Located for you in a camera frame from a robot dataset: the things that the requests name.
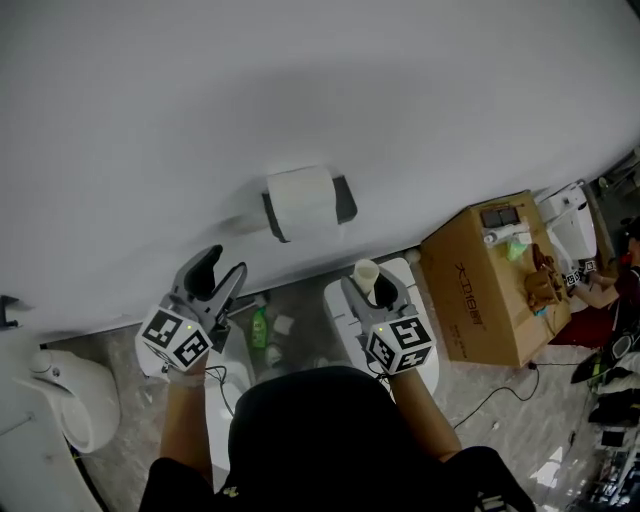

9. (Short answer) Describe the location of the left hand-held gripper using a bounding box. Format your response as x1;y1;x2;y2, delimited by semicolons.
134;244;249;374

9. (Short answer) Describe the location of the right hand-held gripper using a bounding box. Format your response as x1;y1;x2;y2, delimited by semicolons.
340;273;434;376

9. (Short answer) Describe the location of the cardboard tube core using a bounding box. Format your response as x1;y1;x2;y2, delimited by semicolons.
353;259;381;305

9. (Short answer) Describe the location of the grey wall paper holder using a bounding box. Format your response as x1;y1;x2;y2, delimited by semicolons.
260;171;359;245

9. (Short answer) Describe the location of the white toilet paper roll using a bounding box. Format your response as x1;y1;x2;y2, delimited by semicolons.
264;165;347;245

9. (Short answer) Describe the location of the person's left forearm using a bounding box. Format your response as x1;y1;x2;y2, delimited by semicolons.
158;368;215;482

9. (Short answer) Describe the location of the person's right forearm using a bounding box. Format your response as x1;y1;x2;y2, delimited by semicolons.
388;366;465;465

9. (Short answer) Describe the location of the green bottle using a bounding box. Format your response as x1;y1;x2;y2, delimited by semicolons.
249;305;270;350

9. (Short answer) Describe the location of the large cardboard box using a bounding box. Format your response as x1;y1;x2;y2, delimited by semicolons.
419;188;574;369

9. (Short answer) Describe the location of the white handheld device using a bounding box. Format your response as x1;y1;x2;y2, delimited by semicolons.
482;221;532;246

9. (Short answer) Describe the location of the green crumpled bag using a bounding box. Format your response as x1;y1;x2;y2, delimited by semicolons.
504;234;527;265

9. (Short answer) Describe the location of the black flat item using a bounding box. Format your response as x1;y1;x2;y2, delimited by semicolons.
480;206;520;230

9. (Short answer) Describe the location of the person's black shirt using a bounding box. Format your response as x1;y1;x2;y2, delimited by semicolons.
137;365;537;512

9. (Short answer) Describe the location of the brown object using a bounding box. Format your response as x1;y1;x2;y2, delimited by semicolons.
523;243;567;312

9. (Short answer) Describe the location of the white urinal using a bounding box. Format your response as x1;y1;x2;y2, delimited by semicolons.
13;348;122;455

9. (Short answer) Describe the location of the black and green shoe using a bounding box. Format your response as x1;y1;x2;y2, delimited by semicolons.
571;333;640;387

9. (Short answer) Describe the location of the white sanitary fixture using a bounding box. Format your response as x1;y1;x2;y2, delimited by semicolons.
0;329;104;512

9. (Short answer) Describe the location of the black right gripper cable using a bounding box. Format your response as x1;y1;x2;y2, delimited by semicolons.
367;363;397;402

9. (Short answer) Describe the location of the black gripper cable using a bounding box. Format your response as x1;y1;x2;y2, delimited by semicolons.
203;363;237;417
367;363;397;402

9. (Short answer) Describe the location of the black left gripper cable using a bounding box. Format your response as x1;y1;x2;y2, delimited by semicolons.
203;363;237;417

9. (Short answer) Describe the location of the black floor cable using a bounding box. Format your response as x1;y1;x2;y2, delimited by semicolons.
451;361;542;432

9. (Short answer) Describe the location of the black wall hook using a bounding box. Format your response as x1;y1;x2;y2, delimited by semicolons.
0;295;22;331

